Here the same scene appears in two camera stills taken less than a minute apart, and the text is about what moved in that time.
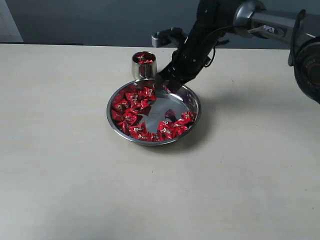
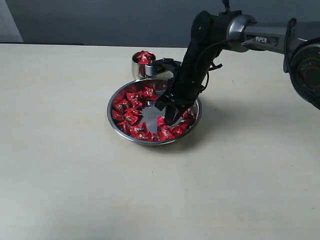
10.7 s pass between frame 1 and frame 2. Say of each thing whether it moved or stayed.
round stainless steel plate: stayed
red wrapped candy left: stayed
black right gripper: moved
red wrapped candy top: stayed
